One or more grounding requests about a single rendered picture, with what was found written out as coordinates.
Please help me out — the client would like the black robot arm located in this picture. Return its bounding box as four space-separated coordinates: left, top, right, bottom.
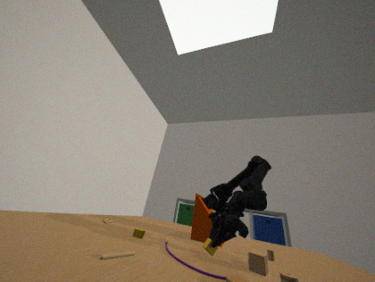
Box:
202 155 271 217

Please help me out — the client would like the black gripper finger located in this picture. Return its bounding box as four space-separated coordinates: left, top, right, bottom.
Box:
209 218 220 241
212 220 237 247

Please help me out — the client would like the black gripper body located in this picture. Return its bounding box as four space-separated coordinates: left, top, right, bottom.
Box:
209 201 248 238

